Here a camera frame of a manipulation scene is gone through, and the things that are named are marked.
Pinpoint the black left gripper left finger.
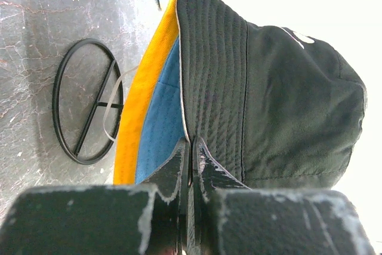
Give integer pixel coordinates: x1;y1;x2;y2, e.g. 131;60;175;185
143;138;190;249

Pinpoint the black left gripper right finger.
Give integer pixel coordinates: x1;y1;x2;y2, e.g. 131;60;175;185
192;137;248;249

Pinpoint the blue bucket hat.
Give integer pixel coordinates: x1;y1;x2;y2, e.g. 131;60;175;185
135;39;184;184

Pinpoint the black hat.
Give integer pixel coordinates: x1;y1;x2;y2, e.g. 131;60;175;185
176;0;366;188

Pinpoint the yellow bucket hat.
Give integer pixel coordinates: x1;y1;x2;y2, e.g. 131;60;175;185
113;0;178;185

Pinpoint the black wire hat stand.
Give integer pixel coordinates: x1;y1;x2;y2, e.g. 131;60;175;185
51;38;124;165

